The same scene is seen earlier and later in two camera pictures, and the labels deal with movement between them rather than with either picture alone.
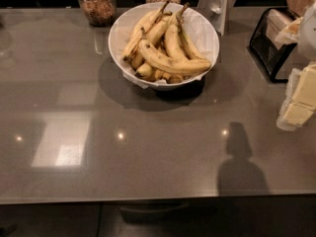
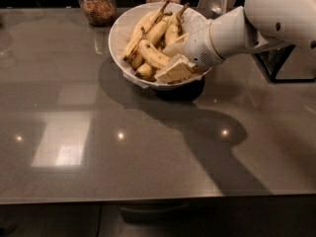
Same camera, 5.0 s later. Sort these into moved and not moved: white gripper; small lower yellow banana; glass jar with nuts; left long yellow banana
Moved: white gripper
Not moved: small lower yellow banana; glass jar with nuts; left long yellow banana
